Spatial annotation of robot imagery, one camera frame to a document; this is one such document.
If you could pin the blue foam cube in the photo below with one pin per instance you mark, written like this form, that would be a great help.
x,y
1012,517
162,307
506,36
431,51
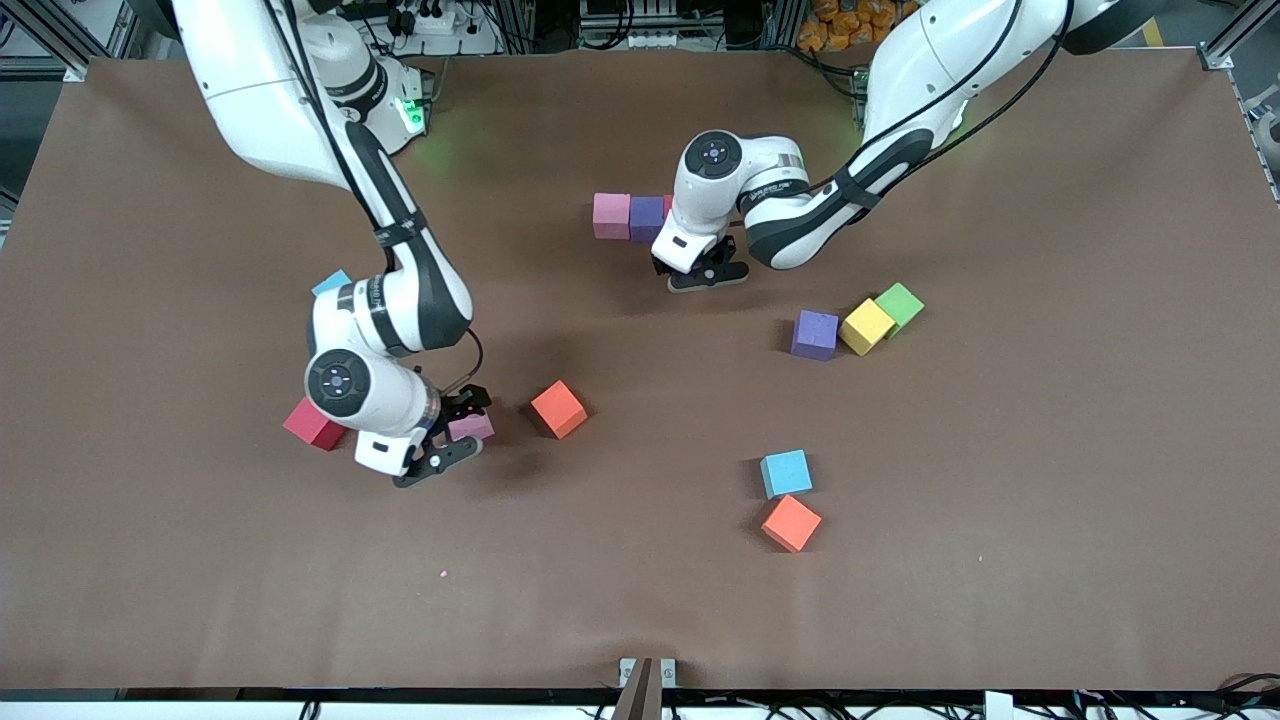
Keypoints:
x,y
330,284
786,473

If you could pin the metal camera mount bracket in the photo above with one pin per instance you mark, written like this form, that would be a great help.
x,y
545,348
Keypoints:
x,y
645,690

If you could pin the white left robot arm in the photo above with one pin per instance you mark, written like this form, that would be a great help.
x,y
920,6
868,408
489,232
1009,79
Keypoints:
x,y
930,70

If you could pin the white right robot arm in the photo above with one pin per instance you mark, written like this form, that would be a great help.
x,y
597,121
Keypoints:
x,y
260,100

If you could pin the aluminium frame post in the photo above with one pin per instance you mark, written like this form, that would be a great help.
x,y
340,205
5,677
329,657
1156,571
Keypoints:
x,y
1240,35
50,25

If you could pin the orange foam cube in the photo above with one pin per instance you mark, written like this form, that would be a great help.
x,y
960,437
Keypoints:
x,y
791,523
558,410

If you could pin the purple foam cube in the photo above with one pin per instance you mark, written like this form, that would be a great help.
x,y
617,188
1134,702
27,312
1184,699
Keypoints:
x,y
814,335
647,218

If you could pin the bag of orange fruits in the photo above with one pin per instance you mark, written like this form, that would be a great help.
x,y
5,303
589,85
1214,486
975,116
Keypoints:
x,y
850,20

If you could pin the green foam cube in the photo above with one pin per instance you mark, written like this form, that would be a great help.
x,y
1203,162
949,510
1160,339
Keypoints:
x,y
903,303

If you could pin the grey equipment rack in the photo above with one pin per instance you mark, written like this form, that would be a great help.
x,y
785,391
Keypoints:
x,y
640,15

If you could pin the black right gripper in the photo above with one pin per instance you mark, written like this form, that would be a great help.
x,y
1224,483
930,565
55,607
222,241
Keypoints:
x,y
458,407

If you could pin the white label tag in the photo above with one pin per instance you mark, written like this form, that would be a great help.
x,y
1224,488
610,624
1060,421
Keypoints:
x,y
998,706

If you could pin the white power strip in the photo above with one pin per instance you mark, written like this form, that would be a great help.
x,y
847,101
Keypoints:
x,y
430,20

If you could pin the pink foam cube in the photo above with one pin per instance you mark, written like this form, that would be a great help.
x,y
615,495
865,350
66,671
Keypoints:
x,y
472,427
611,215

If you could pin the brown table cover sheet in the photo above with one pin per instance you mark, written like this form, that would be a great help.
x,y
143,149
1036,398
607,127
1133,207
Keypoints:
x,y
1000,450

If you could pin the yellow foam cube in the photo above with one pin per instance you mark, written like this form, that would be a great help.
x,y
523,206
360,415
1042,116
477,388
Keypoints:
x,y
866,326

